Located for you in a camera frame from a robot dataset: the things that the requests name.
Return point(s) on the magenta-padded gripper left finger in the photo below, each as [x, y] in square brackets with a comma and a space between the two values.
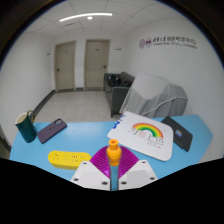
[90, 175]

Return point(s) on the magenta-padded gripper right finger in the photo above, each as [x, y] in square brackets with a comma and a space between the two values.
[138, 173]

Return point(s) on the yellow power strip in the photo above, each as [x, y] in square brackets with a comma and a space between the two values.
[66, 158]

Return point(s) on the white rainbow-print mouse pad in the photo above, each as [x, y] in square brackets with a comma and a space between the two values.
[143, 141]

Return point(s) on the dark flat case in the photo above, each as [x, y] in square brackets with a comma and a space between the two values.
[178, 134]

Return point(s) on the purple-cased smartphone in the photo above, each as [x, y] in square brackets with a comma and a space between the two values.
[50, 132]

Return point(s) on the grey sofa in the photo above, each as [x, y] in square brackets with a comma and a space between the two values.
[116, 97]

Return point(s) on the grey cloth-covered furniture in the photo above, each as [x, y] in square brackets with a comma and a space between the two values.
[150, 93]

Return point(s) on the dark bag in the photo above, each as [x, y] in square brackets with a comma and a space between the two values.
[114, 79]

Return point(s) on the wide beige door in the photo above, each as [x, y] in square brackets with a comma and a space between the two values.
[96, 65]

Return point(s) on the narrow beige door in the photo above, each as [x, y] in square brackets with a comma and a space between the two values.
[65, 66]

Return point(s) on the small round ceiling light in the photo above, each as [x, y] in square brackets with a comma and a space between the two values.
[90, 18]

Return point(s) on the long linear ceiling light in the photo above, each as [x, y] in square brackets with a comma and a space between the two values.
[85, 16]

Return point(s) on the small wall plate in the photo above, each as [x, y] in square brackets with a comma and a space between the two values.
[117, 49]

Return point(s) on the wall sign lettering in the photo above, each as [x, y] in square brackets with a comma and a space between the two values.
[168, 42]

